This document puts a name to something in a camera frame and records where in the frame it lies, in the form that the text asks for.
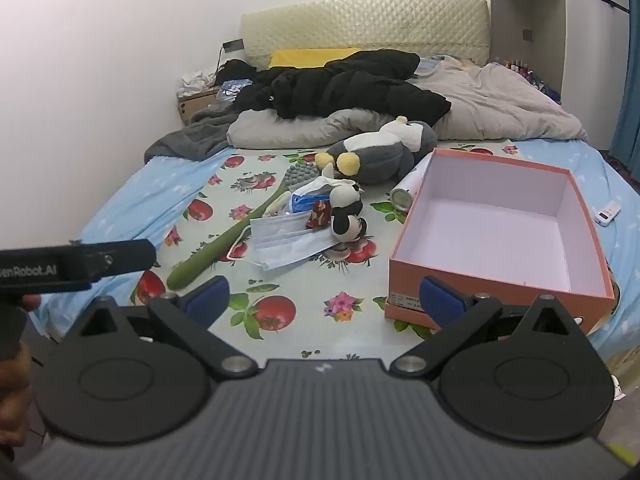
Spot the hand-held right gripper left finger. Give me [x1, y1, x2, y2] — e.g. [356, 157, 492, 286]
[60, 276, 260, 381]

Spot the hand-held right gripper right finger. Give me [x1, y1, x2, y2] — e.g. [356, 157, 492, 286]
[390, 276, 593, 378]

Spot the dark grey blanket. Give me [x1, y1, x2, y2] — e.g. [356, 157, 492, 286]
[145, 107, 242, 163]

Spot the black garment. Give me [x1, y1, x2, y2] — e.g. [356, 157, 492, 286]
[215, 59, 259, 87]

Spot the white spray can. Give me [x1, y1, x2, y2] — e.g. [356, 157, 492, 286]
[391, 157, 433, 213]

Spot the grey duvet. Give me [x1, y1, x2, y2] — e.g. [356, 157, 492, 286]
[227, 57, 589, 149]

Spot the blue face mask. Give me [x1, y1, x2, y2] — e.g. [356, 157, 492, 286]
[248, 210, 313, 252]
[252, 232, 341, 272]

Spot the black puffer jacket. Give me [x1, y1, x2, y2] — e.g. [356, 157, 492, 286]
[235, 50, 452, 126]

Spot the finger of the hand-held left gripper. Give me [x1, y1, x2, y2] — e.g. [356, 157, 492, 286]
[75, 239, 157, 281]

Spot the blue printed packet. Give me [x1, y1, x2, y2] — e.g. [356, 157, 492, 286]
[220, 79, 252, 99]

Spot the pink cardboard box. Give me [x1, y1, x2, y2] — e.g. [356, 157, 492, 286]
[385, 148, 617, 336]

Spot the person's left hand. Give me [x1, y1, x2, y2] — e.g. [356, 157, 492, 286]
[0, 294, 42, 448]

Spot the brown cardboard box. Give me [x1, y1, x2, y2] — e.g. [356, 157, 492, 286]
[177, 87, 222, 127]

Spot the green massage hammer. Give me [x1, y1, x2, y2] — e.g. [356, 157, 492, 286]
[166, 162, 319, 291]

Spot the red foil packet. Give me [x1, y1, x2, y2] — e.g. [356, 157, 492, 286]
[306, 200, 331, 230]

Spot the panda plush toy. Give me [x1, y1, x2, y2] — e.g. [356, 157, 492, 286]
[330, 182, 369, 242]

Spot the yellow pillow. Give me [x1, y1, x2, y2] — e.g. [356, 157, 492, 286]
[269, 48, 362, 69]

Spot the cream quilted headboard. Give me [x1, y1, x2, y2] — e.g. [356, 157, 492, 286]
[241, 0, 490, 69]

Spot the white crumpled cloth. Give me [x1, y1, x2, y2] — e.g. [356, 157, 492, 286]
[181, 70, 217, 97]

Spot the blue plastic packet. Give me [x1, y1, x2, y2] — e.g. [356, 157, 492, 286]
[291, 193, 321, 214]

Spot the grey penguin plush toy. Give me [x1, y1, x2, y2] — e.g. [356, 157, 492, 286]
[315, 116, 437, 186]

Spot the blue curtain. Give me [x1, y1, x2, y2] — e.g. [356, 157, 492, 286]
[611, 0, 640, 182]

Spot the white wardrobe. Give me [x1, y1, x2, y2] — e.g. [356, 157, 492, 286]
[487, 0, 640, 151]

